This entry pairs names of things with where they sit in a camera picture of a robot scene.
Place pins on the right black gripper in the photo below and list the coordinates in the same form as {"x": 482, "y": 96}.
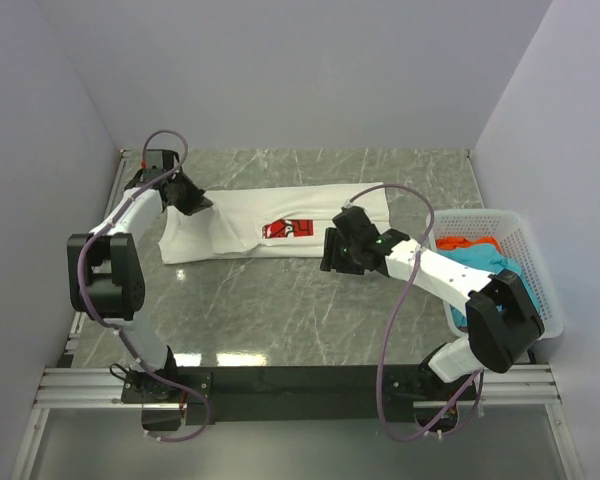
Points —
{"x": 333, "y": 241}

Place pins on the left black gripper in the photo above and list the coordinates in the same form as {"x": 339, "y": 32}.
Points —
{"x": 197, "y": 199}

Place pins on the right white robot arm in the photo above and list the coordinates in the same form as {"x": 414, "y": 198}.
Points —
{"x": 502, "y": 320}

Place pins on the white red-print t-shirt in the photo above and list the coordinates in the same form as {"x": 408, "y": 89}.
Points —
{"x": 286, "y": 222}

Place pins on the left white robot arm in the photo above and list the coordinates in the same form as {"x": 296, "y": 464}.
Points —
{"x": 105, "y": 275}

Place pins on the white plastic laundry basket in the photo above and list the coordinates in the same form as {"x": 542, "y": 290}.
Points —
{"x": 516, "y": 242}

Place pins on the orange t-shirt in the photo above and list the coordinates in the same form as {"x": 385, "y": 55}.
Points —
{"x": 449, "y": 243}

